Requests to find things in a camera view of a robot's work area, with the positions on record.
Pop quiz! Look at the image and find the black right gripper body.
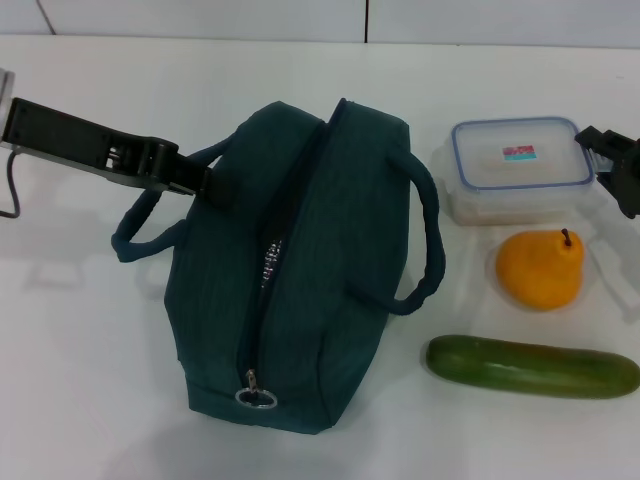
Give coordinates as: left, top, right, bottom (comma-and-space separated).
617, 147, 640, 220

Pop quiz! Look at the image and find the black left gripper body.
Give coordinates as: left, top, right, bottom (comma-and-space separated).
4, 97, 195, 195

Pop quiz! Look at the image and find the clear food container blue seal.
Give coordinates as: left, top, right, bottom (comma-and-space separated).
433, 115, 609, 229

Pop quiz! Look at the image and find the orange pear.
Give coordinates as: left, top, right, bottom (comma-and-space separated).
495, 228, 585, 312

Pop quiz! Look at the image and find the dark teal fabric lunch bag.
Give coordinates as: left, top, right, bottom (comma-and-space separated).
109, 98, 448, 431

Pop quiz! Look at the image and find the green cucumber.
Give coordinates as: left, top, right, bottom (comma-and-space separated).
425, 333, 640, 400

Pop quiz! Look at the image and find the grey left gripper cable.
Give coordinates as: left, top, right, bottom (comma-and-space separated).
0, 147, 24, 220

